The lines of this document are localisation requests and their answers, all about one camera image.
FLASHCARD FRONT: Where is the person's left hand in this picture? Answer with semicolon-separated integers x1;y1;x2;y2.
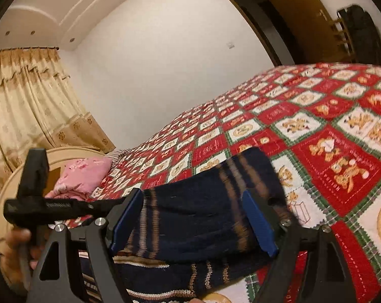
0;227;31;287

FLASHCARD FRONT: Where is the round cream wooden headboard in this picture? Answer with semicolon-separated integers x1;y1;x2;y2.
3;148;107;245

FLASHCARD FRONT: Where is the navy patterned knit sweater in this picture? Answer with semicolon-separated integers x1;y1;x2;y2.
78;146;300;301

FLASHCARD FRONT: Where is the wooden rack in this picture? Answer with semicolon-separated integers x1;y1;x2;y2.
328;18;357;63

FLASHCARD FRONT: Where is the pink folded garment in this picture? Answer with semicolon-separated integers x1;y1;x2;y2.
45;157;112;201

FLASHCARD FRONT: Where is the red christmas bear bedspread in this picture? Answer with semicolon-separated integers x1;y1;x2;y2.
92;64;381;302

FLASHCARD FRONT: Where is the black bag on rack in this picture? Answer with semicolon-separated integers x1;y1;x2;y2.
337;4;381;66

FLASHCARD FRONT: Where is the beige patterned curtain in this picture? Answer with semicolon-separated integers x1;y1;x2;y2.
0;48;115;189

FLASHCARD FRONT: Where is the brown wooden door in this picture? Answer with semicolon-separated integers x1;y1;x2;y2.
269;0;339;63

